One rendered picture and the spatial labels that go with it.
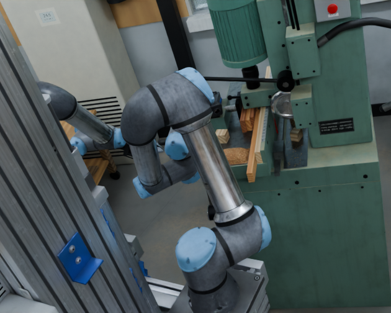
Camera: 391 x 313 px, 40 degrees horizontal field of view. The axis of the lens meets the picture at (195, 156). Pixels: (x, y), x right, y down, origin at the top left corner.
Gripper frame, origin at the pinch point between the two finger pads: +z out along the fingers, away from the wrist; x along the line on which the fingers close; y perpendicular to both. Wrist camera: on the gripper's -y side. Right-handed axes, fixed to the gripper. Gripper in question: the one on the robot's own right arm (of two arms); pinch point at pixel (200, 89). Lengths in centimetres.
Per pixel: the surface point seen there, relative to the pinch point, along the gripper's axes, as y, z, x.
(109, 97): 85, 111, 74
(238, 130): -11.4, 4.4, 21.1
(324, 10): -42, -4, -30
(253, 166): -19.9, -23.1, 15.7
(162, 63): 55, 140, 67
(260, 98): -20.3, 8.7, 9.4
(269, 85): -23.4, 11.8, 5.7
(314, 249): -41, -11, 69
